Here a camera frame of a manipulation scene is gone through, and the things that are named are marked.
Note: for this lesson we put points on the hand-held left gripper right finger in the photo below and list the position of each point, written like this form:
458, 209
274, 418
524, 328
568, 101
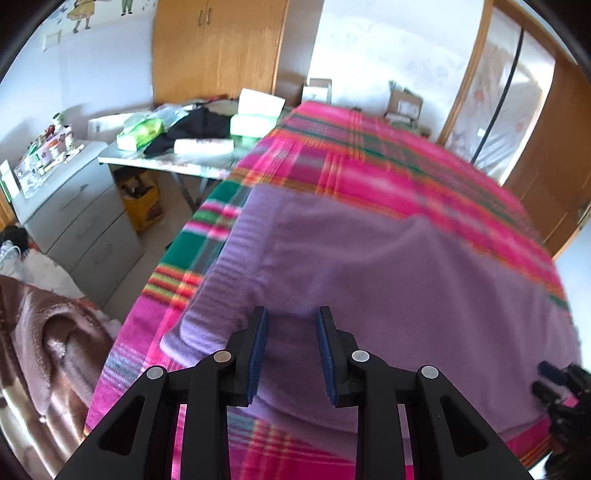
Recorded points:
325, 357

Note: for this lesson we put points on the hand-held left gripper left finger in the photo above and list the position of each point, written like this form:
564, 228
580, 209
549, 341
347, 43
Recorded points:
258, 357

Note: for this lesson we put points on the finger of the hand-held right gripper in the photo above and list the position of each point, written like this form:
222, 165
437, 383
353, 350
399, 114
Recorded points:
554, 373
545, 391

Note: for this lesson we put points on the purple fleece towel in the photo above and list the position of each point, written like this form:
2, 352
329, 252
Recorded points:
369, 277

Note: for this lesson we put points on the yellow bag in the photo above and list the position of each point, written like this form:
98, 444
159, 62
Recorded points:
143, 207

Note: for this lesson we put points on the white folding table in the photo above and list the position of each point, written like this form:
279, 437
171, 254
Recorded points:
184, 164

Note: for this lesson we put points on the plaid bed sheet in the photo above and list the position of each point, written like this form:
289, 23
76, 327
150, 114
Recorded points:
360, 152

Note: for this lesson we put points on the brown plush blanket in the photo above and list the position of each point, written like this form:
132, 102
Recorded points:
46, 360

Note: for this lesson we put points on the white tissue pack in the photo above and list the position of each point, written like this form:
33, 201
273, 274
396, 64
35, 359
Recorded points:
203, 146

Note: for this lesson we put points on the wooden door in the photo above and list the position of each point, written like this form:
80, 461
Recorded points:
563, 152

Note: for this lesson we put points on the grey drawer cabinet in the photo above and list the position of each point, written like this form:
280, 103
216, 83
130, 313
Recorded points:
83, 217

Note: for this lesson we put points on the green tissue pack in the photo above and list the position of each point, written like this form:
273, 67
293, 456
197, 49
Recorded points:
251, 127

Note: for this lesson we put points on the white cloth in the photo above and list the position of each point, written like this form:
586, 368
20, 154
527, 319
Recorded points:
41, 272

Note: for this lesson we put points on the green plastic bag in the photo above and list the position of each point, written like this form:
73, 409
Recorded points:
138, 134

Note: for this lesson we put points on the clear plastic bag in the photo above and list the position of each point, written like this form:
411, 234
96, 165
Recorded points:
168, 113

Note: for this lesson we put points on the brown cardboard box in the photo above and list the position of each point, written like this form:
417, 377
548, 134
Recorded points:
405, 104

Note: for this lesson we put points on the white open box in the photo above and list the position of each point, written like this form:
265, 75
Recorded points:
317, 91

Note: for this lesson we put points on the printed door curtain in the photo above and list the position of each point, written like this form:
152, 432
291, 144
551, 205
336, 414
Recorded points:
521, 106

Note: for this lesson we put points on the clutter of small packets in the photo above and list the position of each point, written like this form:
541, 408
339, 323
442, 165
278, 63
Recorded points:
46, 152

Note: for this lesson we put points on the wooden wardrobe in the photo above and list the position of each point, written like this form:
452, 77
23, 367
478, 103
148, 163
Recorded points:
221, 46

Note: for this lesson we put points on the wooden door frame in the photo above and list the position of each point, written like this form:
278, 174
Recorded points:
466, 69

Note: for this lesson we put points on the wall switch plate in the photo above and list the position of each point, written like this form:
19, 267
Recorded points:
51, 40

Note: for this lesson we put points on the cartoon wall sticker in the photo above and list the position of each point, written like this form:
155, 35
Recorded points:
92, 11

